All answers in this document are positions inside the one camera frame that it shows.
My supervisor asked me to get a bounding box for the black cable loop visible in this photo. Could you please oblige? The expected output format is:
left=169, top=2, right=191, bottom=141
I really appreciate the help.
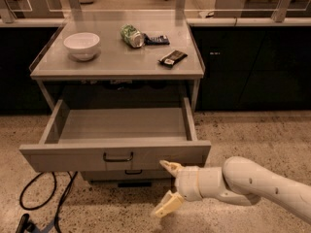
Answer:
left=18, top=172, right=57, bottom=211

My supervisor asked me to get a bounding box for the black plug on floor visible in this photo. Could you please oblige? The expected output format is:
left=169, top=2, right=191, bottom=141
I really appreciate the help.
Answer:
left=16, top=214, right=35, bottom=233

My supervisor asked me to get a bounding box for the black floor cable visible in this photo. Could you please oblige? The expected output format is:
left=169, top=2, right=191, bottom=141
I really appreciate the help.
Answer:
left=53, top=171, right=79, bottom=233

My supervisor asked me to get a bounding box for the background desk right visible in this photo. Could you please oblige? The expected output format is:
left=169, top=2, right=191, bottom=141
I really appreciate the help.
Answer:
left=214, top=0, right=311, bottom=17

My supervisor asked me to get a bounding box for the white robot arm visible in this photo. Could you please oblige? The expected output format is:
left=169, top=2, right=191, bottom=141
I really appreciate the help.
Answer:
left=153, top=156, right=311, bottom=223

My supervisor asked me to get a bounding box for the grey metal cabinet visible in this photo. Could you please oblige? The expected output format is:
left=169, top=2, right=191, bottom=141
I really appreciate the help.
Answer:
left=31, top=11, right=204, bottom=181

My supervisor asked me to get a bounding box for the black snack packet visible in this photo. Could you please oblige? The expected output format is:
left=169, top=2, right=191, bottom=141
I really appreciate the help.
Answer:
left=158, top=50, right=188, bottom=67

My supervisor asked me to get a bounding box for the blue snack packet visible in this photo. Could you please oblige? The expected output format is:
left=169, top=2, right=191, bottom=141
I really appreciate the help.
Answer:
left=144, top=34, right=170, bottom=46

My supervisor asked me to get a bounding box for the grey top drawer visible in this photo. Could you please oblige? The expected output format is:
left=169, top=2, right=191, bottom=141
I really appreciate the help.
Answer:
left=19, top=100, right=211, bottom=172

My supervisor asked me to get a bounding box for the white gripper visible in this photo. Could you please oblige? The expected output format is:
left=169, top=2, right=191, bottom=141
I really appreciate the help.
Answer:
left=153, top=160, right=226, bottom=218

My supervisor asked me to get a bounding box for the white ceramic bowl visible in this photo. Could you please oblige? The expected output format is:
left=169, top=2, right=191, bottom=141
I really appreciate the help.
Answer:
left=63, top=32, right=100, bottom=61

